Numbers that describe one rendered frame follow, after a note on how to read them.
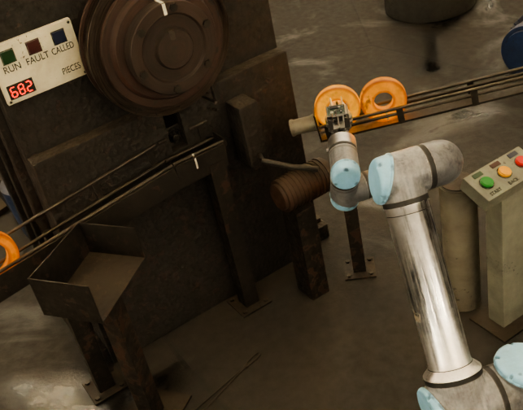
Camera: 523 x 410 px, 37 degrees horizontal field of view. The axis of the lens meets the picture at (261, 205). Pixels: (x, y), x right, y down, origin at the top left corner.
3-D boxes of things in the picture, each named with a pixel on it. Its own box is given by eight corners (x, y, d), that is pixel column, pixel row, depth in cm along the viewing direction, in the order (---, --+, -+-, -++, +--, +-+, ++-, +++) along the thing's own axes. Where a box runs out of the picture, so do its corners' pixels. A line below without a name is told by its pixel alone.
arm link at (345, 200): (368, 207, 253) (370, 182, 243) (335, 217, 251) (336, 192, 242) (358, 187, 259) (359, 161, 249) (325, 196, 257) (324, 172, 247)
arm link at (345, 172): (331, 192, 242) (330, 171, 234) (328, 163, 250) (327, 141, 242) (361, 190, 241) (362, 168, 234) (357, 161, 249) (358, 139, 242)
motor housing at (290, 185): (289, 290, 301) (263, 176, 271) (333, 263, 309) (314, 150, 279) (309, 307, 291) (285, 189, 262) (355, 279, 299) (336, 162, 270)
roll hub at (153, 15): (139, 104, 234) (111, 16, 218) (217, 70, 244) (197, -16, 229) (147, 110, 230) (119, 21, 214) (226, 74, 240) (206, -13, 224)
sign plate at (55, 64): (6, 104, 231) (-16, 48, 221) (85, 71, 241) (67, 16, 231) (9, 106, 230) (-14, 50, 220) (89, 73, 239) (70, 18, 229)
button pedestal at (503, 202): (464, 323, 270) (455, 175, 235) (512, 290, 278) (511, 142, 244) (499, 347, 258) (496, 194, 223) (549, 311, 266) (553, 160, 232)
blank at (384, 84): (355, 83, 260) (355, 87, 257) (400, 71, 257) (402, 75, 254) (365, 122, 268) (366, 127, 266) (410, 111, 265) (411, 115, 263)
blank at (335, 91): (309, 90, 263) (309, 94, 260) (354, 78, 260) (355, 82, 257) (320, 129, 271) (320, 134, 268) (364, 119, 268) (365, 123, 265)
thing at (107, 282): (104, 445, 255) (27, 278, 215) (142, 385, 274) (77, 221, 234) (157, 457, 247) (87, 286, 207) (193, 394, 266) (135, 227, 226)
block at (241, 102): (236, 159, 279) (222, 100, 266) (254, 150, 282) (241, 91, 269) (252, 169, 271) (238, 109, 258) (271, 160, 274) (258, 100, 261)
